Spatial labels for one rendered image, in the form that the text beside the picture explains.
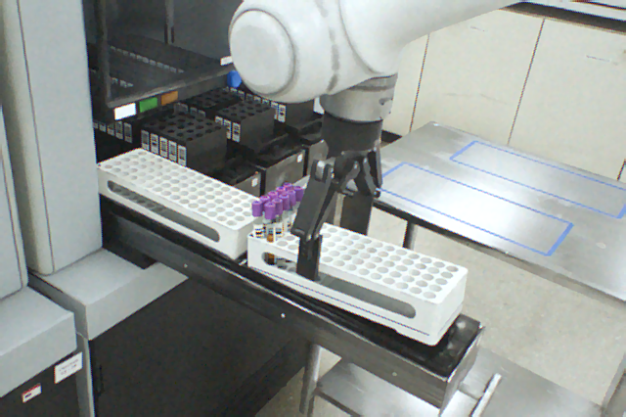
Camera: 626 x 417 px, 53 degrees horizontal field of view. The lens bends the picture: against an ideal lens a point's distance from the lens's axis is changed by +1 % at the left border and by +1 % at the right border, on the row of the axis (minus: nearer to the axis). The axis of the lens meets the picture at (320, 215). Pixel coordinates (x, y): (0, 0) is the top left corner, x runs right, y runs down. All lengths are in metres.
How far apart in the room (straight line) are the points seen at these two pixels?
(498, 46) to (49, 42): 2.47
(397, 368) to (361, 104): 0.34
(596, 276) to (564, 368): 1.17
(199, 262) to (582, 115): 2.38
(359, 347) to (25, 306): 0.48
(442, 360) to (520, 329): 1.51
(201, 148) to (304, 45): 0.66
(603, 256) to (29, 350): 0.88
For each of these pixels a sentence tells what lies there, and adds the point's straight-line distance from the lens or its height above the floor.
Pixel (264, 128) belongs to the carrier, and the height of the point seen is 0.84.
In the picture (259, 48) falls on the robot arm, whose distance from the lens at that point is 0.54.
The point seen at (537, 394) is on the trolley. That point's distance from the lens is 1.65.
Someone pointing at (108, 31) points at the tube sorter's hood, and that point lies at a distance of 0.96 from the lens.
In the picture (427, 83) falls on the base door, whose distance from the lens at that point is 3.29.
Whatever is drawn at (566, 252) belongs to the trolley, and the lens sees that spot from 1.11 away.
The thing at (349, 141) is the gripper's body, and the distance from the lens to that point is 0.76.
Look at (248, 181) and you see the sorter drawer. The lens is 1.18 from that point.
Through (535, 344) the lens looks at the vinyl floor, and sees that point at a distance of 2.27.
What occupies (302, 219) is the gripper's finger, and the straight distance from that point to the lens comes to 0.76.
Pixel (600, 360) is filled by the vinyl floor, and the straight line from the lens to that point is 2.32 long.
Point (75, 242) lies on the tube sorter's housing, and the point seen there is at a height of 0.78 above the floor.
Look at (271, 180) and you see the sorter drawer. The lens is 1.24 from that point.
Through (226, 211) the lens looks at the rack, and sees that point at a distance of 0.95.
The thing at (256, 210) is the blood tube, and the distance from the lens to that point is 0.87.
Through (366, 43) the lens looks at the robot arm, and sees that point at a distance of 0.55.
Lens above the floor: 1.34
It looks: 30 degrees down
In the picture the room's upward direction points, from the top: 7 degrees clockwise
